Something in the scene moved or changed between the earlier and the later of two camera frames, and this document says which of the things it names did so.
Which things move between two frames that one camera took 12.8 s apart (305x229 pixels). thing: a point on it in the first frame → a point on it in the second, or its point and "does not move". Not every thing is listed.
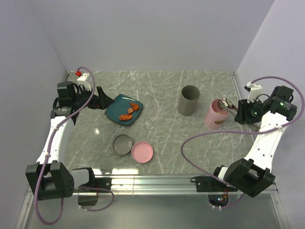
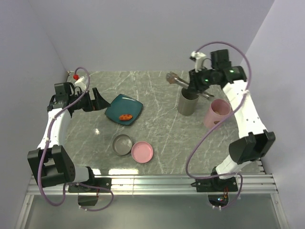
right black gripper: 242,117 → 193,80
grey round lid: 122,144 does not move
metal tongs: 227,105 → 171,77
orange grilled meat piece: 125,117 does not move
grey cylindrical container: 188,101 does not move
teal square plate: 120,107 does not move
